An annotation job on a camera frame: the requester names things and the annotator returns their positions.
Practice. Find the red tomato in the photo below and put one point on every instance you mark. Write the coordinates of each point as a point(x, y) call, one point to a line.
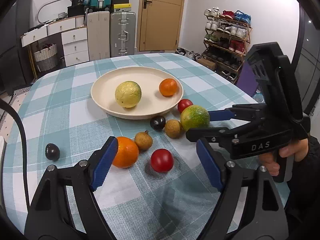
point(183, 104)
point(162, 161)

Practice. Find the silver suitcase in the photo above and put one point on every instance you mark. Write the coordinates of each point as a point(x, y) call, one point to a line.
point(122, 33)

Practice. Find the woven laundry basket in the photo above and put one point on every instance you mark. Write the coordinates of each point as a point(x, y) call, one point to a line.
point(46, 58)

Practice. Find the dark plum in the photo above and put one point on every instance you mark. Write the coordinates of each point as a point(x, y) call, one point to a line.
point(158, 123)
point(52, 152)

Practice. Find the purple bag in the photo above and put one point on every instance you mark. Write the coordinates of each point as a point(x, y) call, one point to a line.
point(246, 81)

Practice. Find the wooden door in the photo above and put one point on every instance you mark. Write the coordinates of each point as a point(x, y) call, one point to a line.
point(159, 24)

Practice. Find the cream round plate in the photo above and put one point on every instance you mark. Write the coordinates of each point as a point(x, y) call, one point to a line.
point(152, 103)

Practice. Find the yellow black box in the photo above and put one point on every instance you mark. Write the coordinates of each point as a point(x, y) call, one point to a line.
point(122, 7)

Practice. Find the small orange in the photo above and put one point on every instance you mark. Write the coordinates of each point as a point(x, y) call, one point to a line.
point(168, 87)

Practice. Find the yellow-green round fruit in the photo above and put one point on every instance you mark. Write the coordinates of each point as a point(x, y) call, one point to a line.
point(128, 94)

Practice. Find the right hand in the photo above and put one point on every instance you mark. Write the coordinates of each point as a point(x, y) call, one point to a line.
point(298, 149)

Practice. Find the beige suitcase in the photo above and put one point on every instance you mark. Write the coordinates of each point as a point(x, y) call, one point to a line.
point(98, 35)

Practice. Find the large orange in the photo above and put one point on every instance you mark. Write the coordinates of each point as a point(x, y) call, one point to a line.
point(127, 153)

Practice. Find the black refrigerator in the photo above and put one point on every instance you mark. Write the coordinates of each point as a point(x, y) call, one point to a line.
point(15, 64)

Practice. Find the green-orange round fruit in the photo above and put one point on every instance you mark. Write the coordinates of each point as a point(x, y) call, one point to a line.
point(194, 116)

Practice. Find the wooden shoe rack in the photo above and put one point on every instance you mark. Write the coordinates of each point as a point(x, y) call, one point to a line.
point(227, 39)

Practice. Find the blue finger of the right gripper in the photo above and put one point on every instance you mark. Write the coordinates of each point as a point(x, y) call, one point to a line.
point(211, 134)
point(221, 115)

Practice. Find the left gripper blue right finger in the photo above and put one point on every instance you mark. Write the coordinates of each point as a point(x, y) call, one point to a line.
point(212, 162)

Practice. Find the white drawer desk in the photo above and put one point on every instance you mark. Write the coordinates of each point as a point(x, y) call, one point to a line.
point(73, 33)

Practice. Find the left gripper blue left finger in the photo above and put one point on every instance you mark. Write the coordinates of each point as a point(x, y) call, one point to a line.
point(100, 162)

